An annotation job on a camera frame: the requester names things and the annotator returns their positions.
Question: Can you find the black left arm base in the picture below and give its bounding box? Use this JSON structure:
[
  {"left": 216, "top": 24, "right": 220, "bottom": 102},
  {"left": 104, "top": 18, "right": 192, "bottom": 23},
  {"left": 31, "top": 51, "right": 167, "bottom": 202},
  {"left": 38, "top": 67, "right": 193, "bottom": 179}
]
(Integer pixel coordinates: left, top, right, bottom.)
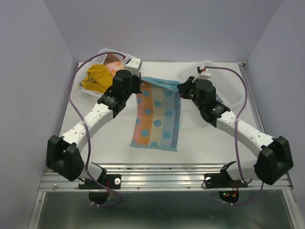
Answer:
[{"left": 78, "top": 162, "right": 123, "bottom": 208}]

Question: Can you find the mustard yellow towel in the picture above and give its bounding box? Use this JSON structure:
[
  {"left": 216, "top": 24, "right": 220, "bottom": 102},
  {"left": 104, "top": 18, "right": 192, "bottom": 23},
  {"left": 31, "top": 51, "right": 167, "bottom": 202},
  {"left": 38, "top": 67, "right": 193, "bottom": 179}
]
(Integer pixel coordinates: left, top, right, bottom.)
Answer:
[{"left": 78, "top": 64, "right": 113, "bottom": 94}]

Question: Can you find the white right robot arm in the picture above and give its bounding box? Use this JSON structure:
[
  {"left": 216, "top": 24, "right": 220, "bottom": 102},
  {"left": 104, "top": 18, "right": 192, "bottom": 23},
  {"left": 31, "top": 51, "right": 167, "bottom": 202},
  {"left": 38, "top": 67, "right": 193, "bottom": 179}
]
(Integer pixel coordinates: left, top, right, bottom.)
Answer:
[{"left": 177, "top": 76, "right": 294, "bottom": 186}]

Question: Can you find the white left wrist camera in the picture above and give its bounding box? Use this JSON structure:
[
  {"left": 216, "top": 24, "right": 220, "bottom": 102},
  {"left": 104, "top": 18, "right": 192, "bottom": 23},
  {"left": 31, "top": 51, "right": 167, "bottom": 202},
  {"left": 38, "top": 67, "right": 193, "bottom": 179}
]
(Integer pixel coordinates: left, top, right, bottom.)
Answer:
[{"left": 125, "top": 57, "right": 142, "bottom": 76}]

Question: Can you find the orange peach patterned towel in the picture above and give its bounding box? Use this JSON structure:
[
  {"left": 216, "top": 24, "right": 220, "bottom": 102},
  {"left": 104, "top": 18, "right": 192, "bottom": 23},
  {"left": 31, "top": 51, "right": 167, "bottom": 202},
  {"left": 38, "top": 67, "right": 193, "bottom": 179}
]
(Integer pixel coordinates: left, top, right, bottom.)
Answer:
[{"left": 103, "top": 54, "right": 125, "bottom": 73}]

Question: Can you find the aluminium mounting rail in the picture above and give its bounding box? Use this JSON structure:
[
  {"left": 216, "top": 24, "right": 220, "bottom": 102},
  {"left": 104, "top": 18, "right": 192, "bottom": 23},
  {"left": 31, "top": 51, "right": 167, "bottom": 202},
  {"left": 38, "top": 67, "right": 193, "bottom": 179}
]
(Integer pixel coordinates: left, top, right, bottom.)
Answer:
[{"left": 38, "top": 164, "right": 293, "bottom": 192}]

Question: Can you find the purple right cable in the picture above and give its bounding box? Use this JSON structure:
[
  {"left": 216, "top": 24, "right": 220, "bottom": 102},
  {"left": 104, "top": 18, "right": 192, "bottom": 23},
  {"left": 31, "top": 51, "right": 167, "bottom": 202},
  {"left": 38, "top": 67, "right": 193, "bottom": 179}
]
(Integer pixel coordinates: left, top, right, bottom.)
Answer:
[{"left": 197, "top": 65, "right": 264, "bottom": 206}]

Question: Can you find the white basket holding towels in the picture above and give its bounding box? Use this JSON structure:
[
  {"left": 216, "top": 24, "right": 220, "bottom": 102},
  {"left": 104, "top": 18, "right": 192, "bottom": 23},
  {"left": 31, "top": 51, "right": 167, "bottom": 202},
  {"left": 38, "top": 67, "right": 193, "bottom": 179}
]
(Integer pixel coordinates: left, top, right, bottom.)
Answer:
[{"left": 78, "top": 49, "right": 128, "bottom": 94}]

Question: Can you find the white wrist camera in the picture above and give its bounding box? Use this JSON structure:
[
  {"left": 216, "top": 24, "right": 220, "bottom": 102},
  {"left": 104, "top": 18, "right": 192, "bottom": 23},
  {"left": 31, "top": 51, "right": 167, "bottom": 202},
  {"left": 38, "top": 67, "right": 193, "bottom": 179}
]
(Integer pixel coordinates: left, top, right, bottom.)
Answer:
[
  {"left": 192, "top": 66, "right": 211, "bottom": 83},
  {"left": 125, "top": 57, "right": 142, "bottom": 76}
]

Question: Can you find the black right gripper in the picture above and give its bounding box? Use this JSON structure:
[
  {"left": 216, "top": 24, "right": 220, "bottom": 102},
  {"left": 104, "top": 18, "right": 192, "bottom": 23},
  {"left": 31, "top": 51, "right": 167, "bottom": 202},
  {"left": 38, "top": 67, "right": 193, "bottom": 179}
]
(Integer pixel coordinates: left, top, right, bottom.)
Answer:
[{"left": 178, "top": 75, "right": 204, "bottom": 110}]

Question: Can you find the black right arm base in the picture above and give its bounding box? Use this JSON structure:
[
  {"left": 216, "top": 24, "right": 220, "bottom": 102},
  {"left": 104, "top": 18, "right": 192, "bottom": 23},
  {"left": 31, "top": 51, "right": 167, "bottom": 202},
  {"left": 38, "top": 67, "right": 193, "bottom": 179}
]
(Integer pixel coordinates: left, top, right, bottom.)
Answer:
[{"left": 202, "top": 161, "right": 248, "bottom": 205}]

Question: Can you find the blue polka dot towel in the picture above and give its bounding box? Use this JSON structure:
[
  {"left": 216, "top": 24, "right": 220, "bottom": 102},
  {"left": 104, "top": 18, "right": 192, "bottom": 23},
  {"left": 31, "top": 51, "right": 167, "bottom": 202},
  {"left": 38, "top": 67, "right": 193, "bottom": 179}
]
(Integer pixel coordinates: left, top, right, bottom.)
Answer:
[{"left": 130, "top": 77, "right": 181, "bottom": 152}]

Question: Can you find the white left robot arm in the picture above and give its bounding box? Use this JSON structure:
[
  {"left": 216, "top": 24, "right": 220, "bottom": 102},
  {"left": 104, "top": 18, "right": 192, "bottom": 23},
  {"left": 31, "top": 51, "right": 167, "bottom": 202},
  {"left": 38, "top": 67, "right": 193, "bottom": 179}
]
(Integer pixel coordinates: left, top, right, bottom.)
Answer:
[{"left": 46, "top": 70, "right": 141, "bottom": 188}]

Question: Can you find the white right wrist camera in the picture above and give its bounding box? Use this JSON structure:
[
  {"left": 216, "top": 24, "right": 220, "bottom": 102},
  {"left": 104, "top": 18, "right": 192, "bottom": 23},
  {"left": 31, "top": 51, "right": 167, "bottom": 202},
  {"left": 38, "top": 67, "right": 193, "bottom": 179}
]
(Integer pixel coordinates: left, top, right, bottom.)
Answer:
[{"left": 192, "top": 66, "right": 211, "bottom": 83}]

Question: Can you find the blue white logo towel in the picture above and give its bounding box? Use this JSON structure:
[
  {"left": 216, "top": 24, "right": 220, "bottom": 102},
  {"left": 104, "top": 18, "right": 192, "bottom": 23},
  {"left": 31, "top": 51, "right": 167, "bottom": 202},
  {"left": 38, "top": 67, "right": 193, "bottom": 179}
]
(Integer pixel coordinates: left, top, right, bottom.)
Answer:
[{"left": 215, "top": 94, "right": 226, "bottom": 104}]

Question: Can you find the empty white plastic basket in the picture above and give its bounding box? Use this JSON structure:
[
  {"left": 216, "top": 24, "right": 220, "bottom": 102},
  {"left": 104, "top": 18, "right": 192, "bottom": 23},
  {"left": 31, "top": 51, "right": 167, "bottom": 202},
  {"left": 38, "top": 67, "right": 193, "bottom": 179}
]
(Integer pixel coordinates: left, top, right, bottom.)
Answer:
[{"left": 176, "top": 60, "right": 244, "bottom": 108}]

